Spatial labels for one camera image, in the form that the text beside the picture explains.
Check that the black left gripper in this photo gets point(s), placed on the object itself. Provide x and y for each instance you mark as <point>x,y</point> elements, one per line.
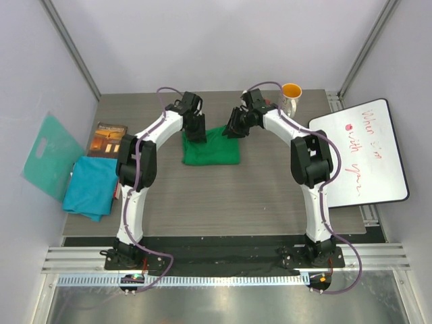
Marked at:
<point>200,133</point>

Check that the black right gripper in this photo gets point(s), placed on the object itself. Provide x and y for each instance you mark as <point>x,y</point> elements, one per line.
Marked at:
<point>233,129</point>

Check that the green t shirt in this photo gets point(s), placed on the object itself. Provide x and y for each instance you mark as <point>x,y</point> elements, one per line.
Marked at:
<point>217,150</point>

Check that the brown book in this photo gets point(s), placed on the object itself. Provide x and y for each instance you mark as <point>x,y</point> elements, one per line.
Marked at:
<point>106,140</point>

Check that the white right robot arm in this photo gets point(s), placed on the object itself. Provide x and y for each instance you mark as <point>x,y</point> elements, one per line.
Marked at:
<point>310,158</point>

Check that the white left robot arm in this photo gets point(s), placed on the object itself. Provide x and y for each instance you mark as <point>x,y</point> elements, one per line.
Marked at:
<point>137,160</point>

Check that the white mug orange inside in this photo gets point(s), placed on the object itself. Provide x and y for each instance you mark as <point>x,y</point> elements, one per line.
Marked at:
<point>288,102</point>

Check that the red white book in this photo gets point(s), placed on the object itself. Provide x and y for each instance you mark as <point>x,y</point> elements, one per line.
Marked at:
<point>117,191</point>

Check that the blue t shirt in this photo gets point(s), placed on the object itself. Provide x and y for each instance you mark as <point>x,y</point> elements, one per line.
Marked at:
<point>91,188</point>

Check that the white whiteboard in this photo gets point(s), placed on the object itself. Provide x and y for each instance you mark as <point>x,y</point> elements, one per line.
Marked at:
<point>372,170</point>

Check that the teal plastic cutting board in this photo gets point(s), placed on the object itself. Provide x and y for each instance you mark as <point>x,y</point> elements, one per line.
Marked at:
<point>52,158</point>

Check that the perforated cable tray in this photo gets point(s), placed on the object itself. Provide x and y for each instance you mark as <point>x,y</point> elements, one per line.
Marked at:
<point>122,280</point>

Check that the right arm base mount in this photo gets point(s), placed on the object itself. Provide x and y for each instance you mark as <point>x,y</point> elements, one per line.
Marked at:
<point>300,257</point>

